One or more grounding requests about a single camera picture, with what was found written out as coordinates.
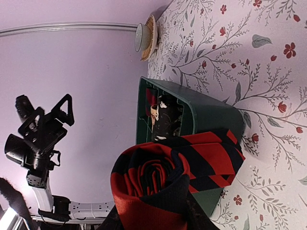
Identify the black floral rolled tie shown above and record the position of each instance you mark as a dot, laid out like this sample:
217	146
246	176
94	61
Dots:
170	118

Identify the yellow woven coaster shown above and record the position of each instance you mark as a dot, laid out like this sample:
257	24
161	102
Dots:
151	23

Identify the floral patterned table mat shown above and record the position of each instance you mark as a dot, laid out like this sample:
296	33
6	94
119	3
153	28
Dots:
251	54

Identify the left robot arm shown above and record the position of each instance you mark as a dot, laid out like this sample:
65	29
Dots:
58	207

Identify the dark green divided organizer box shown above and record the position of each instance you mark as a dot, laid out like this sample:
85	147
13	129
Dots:
201	114

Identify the dark red rolled tie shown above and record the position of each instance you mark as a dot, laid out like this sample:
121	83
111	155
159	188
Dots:
151	99

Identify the red black striped tie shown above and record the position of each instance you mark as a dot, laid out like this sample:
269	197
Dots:
151	182

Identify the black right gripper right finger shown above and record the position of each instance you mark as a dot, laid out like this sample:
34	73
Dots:
196	217

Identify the tan patterned rolled tie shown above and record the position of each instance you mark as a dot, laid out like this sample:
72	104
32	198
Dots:
154	114

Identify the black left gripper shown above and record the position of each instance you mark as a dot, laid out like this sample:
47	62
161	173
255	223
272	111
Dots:
40	133

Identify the light blue bowl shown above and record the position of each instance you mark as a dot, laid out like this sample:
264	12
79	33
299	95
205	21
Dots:
142	37

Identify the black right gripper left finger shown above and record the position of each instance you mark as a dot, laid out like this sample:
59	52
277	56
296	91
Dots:
112	221

